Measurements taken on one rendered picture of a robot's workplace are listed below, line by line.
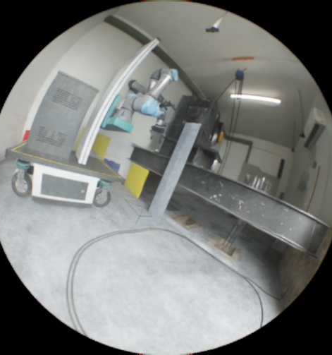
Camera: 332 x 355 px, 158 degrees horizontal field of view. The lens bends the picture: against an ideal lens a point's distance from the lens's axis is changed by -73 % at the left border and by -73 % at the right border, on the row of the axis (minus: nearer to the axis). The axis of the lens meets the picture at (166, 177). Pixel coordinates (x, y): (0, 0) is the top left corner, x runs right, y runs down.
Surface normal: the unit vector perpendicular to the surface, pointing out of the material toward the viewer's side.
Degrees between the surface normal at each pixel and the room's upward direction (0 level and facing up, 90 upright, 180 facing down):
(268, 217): 90
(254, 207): 90
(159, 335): 0
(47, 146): 90
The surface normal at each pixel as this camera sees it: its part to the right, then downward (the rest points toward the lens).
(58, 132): 0.71, 0.36
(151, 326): 0.39, -0.92
